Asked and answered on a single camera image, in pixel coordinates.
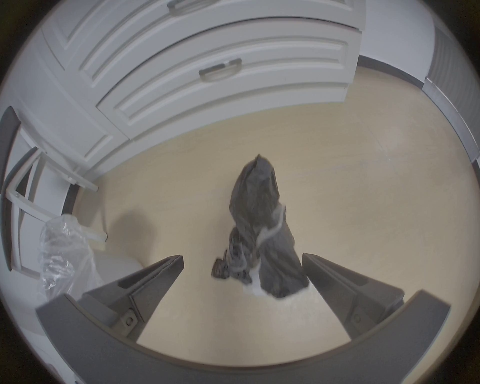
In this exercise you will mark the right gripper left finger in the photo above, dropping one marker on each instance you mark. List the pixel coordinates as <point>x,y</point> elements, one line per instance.
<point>142,296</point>

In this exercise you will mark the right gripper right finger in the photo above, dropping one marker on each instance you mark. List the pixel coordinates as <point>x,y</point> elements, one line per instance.
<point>356,300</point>

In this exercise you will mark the white trash bin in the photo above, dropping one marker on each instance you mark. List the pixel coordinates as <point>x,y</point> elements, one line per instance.
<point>120,266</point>

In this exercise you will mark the clear plastic bag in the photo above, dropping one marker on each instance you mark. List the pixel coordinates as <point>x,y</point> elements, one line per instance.
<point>62,247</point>

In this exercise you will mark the black plastic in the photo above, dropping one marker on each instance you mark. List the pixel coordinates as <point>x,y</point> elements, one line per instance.
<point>262,225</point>

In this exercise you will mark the grey and white chair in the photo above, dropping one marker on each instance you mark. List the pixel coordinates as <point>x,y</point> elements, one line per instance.
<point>7,150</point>

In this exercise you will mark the white wardrobe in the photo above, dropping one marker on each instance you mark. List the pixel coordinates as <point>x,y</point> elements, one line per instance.
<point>187,75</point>

